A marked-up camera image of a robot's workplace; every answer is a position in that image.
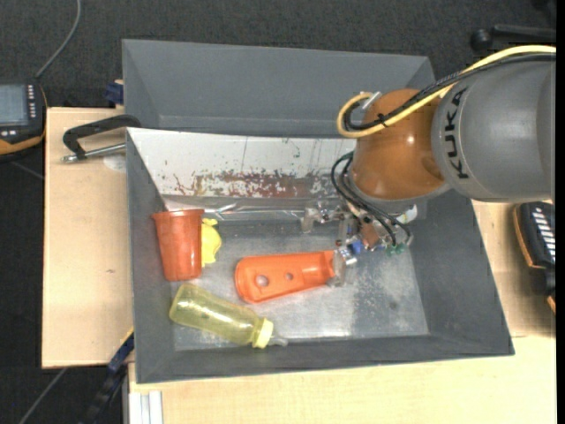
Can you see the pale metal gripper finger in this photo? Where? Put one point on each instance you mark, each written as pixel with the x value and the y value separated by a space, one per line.
pixel 314 217
pixel 343 263

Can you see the yellow toy fruit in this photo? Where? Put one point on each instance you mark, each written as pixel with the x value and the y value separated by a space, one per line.
pixel 212 243

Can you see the orange plastic cup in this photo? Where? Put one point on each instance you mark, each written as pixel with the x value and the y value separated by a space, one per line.
pixel 178 245

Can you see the clear yellow baby bottle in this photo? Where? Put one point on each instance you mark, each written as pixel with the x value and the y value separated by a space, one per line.
pixel 212 314

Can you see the grey metal bin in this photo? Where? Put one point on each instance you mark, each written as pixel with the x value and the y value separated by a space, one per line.
pixel 273 82

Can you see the pale wood flat board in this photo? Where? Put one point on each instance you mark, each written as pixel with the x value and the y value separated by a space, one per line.
pixel 84 236

